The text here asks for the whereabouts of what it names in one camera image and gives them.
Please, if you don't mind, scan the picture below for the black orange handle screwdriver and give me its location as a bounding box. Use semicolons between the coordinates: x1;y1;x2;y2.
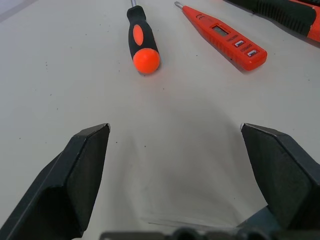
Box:
126;0;161;75

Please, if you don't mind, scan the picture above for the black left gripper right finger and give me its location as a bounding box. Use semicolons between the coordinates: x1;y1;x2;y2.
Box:
240;122;320;230

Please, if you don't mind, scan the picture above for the orange black utility knife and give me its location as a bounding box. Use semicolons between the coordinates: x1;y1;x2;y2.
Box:
223;0;320;49

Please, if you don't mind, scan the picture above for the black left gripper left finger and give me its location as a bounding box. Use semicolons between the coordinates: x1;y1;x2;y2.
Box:
0;122;112;240

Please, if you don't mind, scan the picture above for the orange voltage tester pen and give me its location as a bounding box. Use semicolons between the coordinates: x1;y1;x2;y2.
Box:
174;1;268;72

